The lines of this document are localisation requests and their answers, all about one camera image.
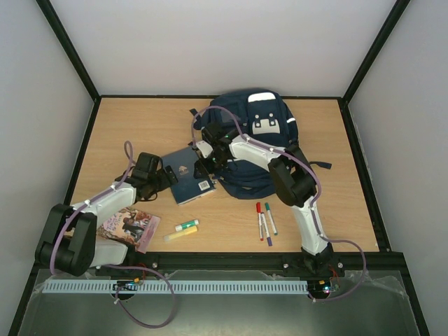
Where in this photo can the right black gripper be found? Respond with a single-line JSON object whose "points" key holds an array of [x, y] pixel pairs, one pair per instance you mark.
{"points": [[204, 166]]}

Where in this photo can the red marker pen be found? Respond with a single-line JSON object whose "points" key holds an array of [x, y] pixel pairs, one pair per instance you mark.
{"points": [[260, 225]]}

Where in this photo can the dark blue book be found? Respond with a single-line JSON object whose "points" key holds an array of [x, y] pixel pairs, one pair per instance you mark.
{"points": [[189, 187]]}

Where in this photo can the green marker pen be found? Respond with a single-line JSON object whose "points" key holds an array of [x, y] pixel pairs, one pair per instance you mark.
{"points": [[271, 219]]}

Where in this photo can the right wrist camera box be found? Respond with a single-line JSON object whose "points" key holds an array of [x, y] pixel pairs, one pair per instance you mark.
{"points": [[204, 148]]}

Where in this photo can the purple marker pen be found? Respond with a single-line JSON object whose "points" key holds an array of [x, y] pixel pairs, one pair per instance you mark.
{"points": [[266, 229]]}

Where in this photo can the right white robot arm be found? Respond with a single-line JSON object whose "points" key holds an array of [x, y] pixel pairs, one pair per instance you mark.
{"points": [[295, 184]]}

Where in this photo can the pink illustrated book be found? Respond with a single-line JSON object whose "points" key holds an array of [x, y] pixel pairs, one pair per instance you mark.
{"points": [[130, 226]]}

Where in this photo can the black aluminium frame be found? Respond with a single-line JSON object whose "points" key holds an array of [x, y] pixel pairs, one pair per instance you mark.
{"points": [[385, 259]]}

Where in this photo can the green glue stick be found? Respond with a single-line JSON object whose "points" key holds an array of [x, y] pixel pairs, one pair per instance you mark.
{"points": [[186, 225]]}

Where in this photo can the navy blue student backpack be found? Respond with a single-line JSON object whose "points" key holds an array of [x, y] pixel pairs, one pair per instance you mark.
{"points": [[261, 114]]}

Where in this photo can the light blue cable duct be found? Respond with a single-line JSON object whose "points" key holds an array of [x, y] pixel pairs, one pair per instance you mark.
{"points": [[181, 287]]}

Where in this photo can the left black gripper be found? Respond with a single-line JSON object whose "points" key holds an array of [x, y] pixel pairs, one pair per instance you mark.
{"points": [[166, 181]]}

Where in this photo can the yellow highlighter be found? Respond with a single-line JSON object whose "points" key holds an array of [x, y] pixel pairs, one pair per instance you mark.
{"points": [[181, 233]]}

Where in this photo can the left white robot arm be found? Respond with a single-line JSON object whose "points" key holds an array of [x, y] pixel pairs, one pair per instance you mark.
{"points": [[69, 243]]}

